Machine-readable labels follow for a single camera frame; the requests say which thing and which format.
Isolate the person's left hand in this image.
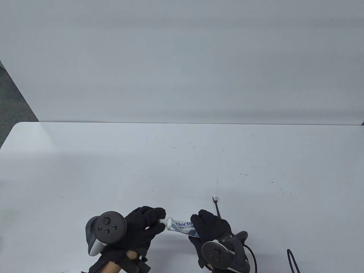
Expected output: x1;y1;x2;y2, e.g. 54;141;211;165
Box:
102;206;167;264

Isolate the black cable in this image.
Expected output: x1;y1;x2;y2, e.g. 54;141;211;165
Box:
244;244;301;273

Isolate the white backdrop panel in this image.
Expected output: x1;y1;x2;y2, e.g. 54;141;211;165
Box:
0;0;364;125

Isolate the silver toothpaste tube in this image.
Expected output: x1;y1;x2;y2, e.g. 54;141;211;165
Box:
158;217;200;238

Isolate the black toothbrush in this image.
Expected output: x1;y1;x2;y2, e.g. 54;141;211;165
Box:
212;196;222;219

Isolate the person's right hand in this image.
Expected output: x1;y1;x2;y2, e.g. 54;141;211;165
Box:
188;210;232;269

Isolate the person's left forearm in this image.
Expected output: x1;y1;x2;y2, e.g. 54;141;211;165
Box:
104;250;136;273

